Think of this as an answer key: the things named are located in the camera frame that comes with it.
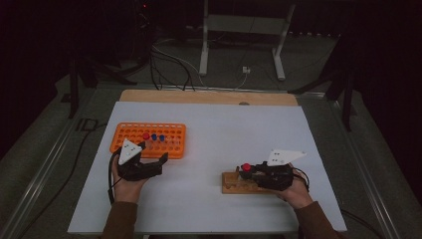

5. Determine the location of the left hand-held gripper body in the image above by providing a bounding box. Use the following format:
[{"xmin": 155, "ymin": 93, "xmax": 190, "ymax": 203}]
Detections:
[{"xmin": 116, "ymin": 137, "xmax": 164, "ymax": 182}]

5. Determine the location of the bundle of black cables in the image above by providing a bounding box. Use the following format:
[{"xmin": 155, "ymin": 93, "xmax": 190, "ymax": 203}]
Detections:
[{"xmin": 148, "ymin": 44, "xmax": 197, "ymax": 92}]

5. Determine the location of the wooden tube rack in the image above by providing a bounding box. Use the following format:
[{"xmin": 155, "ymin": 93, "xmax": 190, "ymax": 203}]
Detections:
[{"xmin": 221, "ymin": 170, "xmax": 277, "ymax": 195}]

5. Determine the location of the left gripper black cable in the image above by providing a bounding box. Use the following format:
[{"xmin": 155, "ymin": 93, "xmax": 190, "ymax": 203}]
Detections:
[{"xmin": 106, "ymin": 148, "xmax": 123, "ymax": 205}]

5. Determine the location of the white plug with cable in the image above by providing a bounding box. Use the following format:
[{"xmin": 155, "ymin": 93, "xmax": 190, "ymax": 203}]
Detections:
[{"xmin": 198, "ymin": 65, "xmax": 252, "ymax": 91}]

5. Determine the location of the dark equipment with red light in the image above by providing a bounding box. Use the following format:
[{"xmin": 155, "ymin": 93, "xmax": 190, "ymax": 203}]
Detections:
[{"xmin": 132, "ymin": 0, "xmax": 157, "ymax": 63}]

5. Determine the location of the white metal stand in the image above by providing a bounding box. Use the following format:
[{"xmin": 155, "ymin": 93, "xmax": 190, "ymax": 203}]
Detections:
[{"xmin": 198, "ymin": 0, "xmax": 297, "ymax": 82}]

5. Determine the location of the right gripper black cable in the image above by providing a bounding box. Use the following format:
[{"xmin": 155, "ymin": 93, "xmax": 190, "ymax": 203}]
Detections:
[{"xmin": 293, "ymin": 166, "xmax": 384, "ymax": 238}]

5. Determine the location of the orange plastic tube rack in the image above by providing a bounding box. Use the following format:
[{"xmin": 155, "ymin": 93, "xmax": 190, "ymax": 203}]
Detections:
[{"xmin": 109, "ymin": 121, "xmax": 187, "ymax": 159}]

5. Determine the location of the thin black cable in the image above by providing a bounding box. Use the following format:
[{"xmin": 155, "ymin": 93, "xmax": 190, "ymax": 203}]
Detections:
[{"xmin": 18, "ymin": 122, "xmax": 108, "ymax": 239}]

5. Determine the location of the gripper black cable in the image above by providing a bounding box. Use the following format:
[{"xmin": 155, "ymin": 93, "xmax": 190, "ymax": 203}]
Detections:
[
  {"xmin": 293, "ymin": 166, "xmax": 384, "ymax": 238},
  {"xmin": 106, "ymin": 148, "xmax": 123, "ymax": 205}
]

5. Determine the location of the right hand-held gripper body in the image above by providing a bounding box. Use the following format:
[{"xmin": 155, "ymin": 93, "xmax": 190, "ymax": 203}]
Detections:
[{"xmin": 252, "ymin": 148, "xmax": 308, "ymax": 192}]

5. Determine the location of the person's left hand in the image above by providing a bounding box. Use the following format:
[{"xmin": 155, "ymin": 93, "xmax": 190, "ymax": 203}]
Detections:
[{"xmin": 111, "ymin": 153, "xmax": 149, "ymax": 204}]

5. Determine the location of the white table sheet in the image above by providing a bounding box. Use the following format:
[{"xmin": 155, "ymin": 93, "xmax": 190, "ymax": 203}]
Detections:
[{"xmin": 67, "ymin": 101, "xmax": 347, "ymax": 235}]

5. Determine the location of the person's right hand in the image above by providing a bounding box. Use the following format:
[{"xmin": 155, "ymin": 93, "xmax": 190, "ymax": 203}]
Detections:
[{"xmin": 275, "ymin": 165, "xmax": 315, "ymax": 210}]

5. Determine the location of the aluminium frame rail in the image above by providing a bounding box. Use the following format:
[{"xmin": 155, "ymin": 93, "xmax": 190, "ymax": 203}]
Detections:
[
  {"xmin": 0, "ymin": 87, "xmax": 98, "ymax": 239},
  {"xmin": 326, "ymin": 99, "xmax": 403, "ymax": 239}
]

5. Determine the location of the black tripod stand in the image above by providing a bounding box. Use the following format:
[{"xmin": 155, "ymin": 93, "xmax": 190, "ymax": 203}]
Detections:
[
  {"xmin": 288, "ymin": 33, "xmax": 358, "ymax": 132},
  {"xmin": 68, "ymin": 54, "xmax": 148, "ymax": 120}
]

